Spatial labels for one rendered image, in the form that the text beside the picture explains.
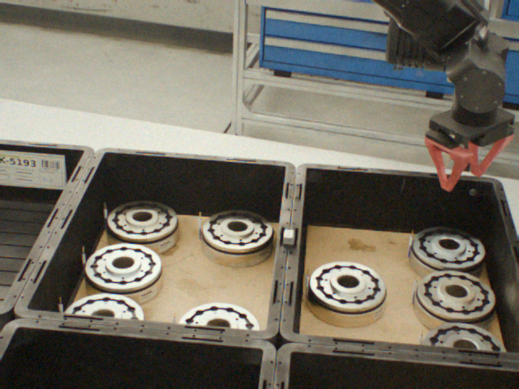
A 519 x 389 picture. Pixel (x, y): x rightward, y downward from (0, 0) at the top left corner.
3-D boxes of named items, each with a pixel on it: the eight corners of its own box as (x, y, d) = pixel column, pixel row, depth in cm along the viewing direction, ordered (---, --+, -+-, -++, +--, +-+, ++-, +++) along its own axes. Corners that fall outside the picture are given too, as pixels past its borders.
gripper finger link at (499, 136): (505, 181, 118) (518, 119, 113) (472, 197, 114) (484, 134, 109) (466, 160, 123) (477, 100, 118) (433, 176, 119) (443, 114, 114)
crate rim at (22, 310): (98, 160, 131) (97, 146, 129) (295, 175, 129) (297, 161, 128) (10, 332, 97) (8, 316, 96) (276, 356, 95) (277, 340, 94)
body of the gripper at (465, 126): (514, 128, 114) (525, 76, 110) (465, 150, 108) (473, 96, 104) (475, 110, 118) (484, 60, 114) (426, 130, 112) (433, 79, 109)
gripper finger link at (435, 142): (489, 189, 116) (501, 126, 111) (454, 206, 112) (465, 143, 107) (450, 168, 121) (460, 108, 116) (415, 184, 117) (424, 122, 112)
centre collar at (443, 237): (430, 236, 125) (431, 232, 125) (464, 238, 125) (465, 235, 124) (432, 255, 121) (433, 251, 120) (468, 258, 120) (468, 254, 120)
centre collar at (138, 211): (129, 209, 128) (129, 205, 127) (162, 211, 127) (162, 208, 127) (122, 227, 124) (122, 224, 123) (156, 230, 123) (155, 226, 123)
